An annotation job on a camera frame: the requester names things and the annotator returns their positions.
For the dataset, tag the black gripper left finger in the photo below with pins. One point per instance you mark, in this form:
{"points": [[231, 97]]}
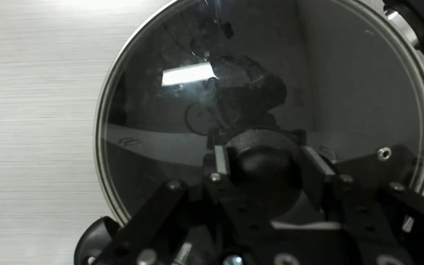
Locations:
{"points": [[219, 159]]}

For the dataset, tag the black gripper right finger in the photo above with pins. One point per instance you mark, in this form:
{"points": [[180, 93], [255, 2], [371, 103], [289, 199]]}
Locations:
{"points": [[323, 170]]}

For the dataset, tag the glass lid with black knob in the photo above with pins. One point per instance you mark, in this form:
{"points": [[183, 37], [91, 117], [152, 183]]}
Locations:
{"points": [[330, 93]]}

